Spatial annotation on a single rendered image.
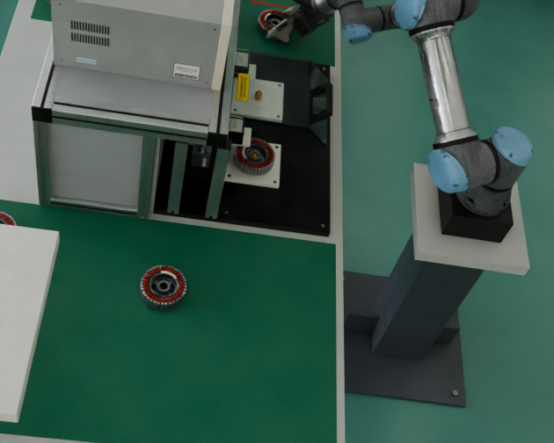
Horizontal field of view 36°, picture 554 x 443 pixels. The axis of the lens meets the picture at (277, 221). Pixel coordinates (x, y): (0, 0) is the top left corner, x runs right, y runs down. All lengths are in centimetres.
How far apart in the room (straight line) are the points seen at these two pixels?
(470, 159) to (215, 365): 80
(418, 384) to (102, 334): 131
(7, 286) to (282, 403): 74
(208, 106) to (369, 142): 166
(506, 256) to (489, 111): 158
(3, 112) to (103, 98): 53
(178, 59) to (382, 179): 164
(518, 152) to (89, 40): 108
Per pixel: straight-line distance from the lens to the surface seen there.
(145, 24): 193
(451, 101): 218
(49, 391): 200
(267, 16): 278
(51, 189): 222
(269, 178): 232
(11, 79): 255
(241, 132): 223
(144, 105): 199
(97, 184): 217
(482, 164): 219
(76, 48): 202
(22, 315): 157
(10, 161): 236
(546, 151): 389
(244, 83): 214
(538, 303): 338
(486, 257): 241
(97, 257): 217
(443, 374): 305
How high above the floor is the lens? 257
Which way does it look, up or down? 53 degrees down
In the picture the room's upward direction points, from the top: 17 degrees clockwise
